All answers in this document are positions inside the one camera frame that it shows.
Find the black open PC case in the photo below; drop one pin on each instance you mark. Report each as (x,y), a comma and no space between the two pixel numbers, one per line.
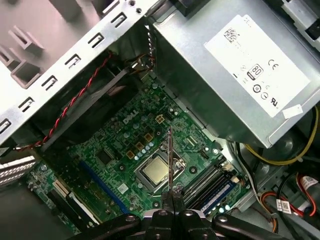
(75,37)

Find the green Dell motherboard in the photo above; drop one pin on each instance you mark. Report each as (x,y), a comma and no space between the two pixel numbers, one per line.
(112,140)

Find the grey power supply unit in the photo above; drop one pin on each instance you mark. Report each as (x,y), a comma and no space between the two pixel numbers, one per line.
(200,75)

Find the black RAM slot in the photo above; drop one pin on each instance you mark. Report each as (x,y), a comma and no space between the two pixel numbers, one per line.
(213,191)
(201,179)

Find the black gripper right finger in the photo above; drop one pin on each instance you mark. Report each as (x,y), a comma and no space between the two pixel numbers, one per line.
(190,225)

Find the black CPU socket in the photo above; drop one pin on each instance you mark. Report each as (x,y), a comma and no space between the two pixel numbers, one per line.
(180,165)

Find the grey plastic parts rack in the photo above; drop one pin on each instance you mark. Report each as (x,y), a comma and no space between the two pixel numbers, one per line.
(22,15)

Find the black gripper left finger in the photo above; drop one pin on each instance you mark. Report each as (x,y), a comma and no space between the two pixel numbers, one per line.
(160,225)

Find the blue expansion slot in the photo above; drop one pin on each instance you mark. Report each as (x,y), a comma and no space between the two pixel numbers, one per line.
(102,185)

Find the black case fan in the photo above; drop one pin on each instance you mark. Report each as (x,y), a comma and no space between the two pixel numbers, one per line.
(100,107)

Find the metal socket cover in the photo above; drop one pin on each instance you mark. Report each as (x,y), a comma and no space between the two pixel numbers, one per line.
(146,186)

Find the silver CPU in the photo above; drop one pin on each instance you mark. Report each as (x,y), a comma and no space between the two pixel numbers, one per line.
(156,172)

